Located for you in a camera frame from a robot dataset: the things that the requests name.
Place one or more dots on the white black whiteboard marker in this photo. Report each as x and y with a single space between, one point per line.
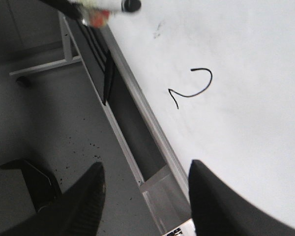
95 13

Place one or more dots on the white metal stand frame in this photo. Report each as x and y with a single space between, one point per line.
89 109

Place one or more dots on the black caster wheel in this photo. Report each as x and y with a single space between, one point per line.
23 82

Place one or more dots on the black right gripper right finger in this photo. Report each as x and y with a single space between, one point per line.
217 210

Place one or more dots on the white whiteboard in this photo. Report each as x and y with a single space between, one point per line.
219 75

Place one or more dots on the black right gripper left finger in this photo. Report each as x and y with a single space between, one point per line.
77 212

